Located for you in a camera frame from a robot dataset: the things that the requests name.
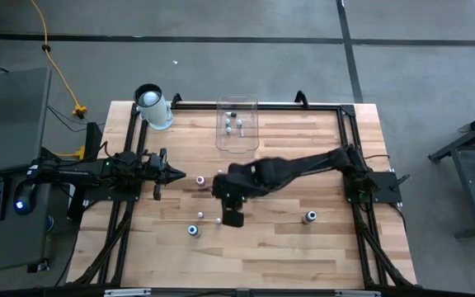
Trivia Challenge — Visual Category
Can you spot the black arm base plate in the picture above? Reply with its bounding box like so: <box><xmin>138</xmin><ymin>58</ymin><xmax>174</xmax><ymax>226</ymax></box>
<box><xmin>74</xmin><ymin>181</ymin><xmax>142</xmax><ymax>203</ymax></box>
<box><xmin>342</xmin><ymin>171</ymin><xmax>403</xmax><ymax>205</ymax></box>

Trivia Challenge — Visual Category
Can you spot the black metal stand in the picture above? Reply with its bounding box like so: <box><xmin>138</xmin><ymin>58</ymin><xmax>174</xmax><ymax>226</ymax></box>
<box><xmin>426</xmin><ymin>102</ymin><xmax>475</xmax><ymax>240</ymax></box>

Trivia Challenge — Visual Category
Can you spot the grey side desk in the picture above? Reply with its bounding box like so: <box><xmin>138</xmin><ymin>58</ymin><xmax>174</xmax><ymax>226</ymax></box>
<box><xmin>0</xmin><ymin>67</ymin><xmax>55</xmax><ymax>276</ymax></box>

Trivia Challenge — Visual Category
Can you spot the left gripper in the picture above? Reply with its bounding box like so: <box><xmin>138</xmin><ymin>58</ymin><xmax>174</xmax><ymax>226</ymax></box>
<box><xmin>142</xmin><ymin>148</ymin><xmax>187</xmax><ymax>201</ymax></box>

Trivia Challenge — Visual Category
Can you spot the white cylindrical cup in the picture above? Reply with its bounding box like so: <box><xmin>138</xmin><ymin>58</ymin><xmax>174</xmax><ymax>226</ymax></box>
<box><xmin>133</xmin><ymin>82</ymin><xmax>175</xmax><ymax>131</ymax></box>

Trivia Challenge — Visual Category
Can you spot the black power box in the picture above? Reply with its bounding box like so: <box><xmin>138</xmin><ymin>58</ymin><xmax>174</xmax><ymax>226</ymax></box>
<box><xmin>83</xmin><ymin>121</ymin><xmax>104</xmax><ymax>163</ymax></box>

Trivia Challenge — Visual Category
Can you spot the black computer mouse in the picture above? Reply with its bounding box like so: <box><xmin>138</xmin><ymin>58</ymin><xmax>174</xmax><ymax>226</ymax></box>
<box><xmin>13</xmin><ymin>180</ymin><xmax>39</xmax><ymax>216</ymax></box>

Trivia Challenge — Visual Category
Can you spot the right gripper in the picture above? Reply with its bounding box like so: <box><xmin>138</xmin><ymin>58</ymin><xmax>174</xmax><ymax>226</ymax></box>
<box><xmin>212</xmin><ymin>172</ymin><xmax>249</xmax><ymax>229</ymax></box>

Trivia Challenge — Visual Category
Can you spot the yellow extension cable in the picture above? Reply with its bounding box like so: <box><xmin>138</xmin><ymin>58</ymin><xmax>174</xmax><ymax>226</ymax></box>
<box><xmin>29</xmin><ymin>0</ymin><xmax>82</xmax><ymax>109</ymax></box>

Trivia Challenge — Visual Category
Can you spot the black table frame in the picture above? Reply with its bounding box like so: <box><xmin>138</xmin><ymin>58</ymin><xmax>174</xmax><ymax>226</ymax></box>
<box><xmin>66</xmin><ymin>101</ymin><xmax>418</xmax><ymax>297</ymax></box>

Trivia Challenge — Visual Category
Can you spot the clear plastic bin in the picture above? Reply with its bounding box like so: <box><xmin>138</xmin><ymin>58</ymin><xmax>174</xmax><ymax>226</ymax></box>
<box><xmin>214</xmin><ymin>94</ymin><xmax>261</xmax><ymax>155</ymax></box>

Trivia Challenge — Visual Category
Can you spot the silver metal bracket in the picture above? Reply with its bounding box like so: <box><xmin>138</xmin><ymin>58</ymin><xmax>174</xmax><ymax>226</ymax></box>
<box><xmin>104</xmin><ymin>288</ymin><xmax>152</xmax><ymax>297</ymax></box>
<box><xmin>335</xmin><ymin>289</ymin><xmax>382</xmax><ymax>297</ymax></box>

